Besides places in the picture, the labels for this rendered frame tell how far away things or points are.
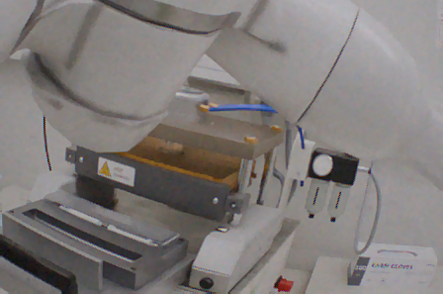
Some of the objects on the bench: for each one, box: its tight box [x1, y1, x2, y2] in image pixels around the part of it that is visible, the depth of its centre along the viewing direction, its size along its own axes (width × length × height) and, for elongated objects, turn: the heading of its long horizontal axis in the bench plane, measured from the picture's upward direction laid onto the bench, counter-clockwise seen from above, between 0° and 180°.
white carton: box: [347, 241, 437, 288], centre depth 116 cm, size 12×23×7 cm, turn 31°
